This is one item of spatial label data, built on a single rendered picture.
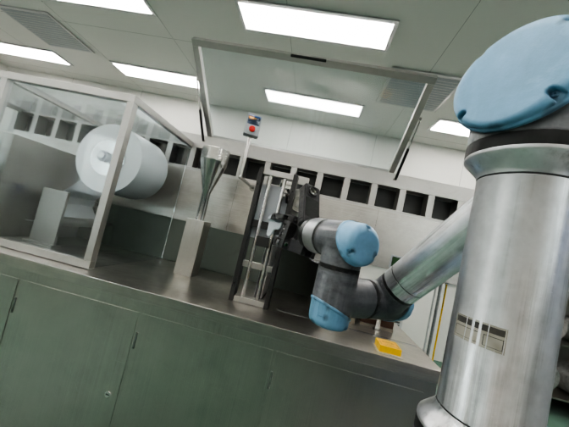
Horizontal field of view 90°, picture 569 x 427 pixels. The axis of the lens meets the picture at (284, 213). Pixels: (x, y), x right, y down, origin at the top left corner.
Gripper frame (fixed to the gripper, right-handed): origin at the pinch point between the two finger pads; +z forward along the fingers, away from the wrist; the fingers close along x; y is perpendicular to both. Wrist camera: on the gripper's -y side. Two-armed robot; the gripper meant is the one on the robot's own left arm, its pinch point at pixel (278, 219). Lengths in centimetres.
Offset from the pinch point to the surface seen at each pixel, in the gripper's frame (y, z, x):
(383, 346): 25, -6, 48
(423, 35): -170, 69, 91
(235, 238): 10, 83, 19
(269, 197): -10.8, 35.3, 9.7
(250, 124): -42, 55, -4
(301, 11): -159, 112, 14
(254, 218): -0.9, 37.7, 7.6
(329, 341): 29.5, 1.3, 32.7
